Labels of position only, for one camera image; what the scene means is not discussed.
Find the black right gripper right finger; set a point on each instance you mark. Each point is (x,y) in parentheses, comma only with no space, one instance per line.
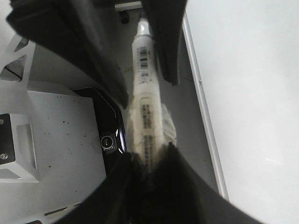
(185,198)

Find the white whiteboard with aluminium frame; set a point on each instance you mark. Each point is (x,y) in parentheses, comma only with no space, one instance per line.
(248,57)

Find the black glossy robot base housing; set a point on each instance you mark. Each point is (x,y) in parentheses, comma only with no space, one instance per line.
(110,125)

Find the white robot base platform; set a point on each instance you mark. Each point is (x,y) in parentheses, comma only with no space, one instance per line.
(49,160)

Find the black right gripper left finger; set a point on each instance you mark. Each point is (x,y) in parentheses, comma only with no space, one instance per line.
(112,202)

